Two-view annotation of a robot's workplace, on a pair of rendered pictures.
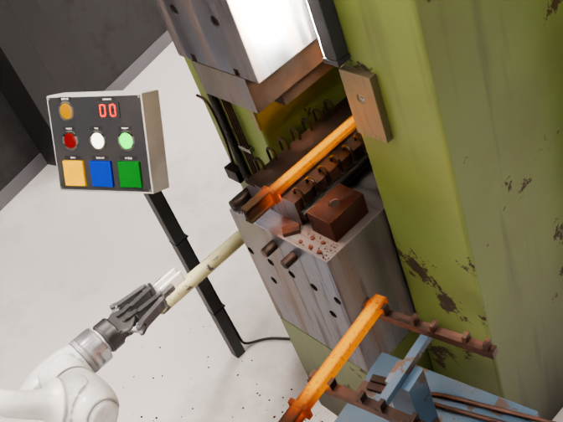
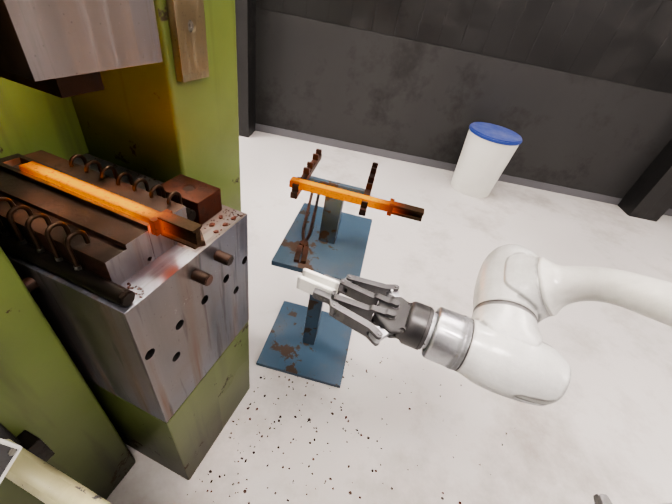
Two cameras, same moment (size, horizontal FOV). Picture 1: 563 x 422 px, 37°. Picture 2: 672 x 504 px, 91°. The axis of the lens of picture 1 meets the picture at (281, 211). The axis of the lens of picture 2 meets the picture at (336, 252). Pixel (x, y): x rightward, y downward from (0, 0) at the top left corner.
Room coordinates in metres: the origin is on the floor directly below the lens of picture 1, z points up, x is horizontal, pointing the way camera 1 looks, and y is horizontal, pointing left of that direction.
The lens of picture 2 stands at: (1.77, 0.60, 1.42)
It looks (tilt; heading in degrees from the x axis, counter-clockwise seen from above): 39 degrees down; 223
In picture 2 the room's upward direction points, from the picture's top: 12 degrees clockwise
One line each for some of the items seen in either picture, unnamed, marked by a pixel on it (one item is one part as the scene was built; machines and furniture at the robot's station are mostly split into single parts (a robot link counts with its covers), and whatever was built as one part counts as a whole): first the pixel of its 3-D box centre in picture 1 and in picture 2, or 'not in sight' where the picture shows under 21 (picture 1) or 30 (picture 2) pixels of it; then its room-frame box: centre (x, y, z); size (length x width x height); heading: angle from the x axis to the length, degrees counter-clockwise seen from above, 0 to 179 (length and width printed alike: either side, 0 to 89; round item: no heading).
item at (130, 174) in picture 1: (131, 174); not in sight; (1.96, 0.35, 1.01); 0.07 x 0.05 x 0.07; 53
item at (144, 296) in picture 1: (136, 305); (361, 310); (1.45, 0.39, 1.00); 0.11 x 0.01 x 0.04; 124
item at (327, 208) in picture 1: (338, 212); (190, 199); (1.54, -0.13, 0.95); 0.12 x 0.09 x 0.07; 118
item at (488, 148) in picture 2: not in sight; (482, 161); (-1.40, -0.68, 0.29); 0.48 x 0.48 x 0.58
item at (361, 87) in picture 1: (366, 104); (189, 36); (1.45, -0.25, 1.27); 0.09 x 0.02 x 0.17; 28
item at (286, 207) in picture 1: (327, 151); (72, 208); (1.77, -0.17, 0.96); 0.42 x 0.20 x 0.09; 118
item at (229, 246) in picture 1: (212, 262); (79, 504); (1.93, 0.26, 0.62); 0.44 x 0.05 x 0.05; 118
